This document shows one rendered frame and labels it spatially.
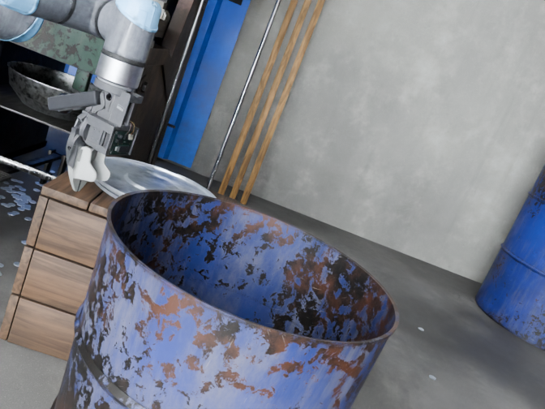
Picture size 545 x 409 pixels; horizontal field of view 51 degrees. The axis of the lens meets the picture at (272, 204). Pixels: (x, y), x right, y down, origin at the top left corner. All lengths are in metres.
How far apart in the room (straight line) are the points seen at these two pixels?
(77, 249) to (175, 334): 0.58
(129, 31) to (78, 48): 0.72
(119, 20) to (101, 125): 0.18
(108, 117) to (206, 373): 0.55
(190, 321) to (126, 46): 0.54
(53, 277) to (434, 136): 2.30
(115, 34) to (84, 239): 0.41
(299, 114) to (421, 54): 0.68
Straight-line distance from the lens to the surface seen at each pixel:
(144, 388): 0.68
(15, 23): 1.33
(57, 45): 1.73
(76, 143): 1.05
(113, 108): 1.03
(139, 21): 1.00
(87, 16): 1.06
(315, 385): 0.67
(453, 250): 3.28
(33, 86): 1.85
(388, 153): 3.07
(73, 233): 1.18
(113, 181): 1.22
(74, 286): 1.22
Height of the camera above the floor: 0.74
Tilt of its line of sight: 14 degrees down
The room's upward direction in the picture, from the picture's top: 22 degrees clockwise
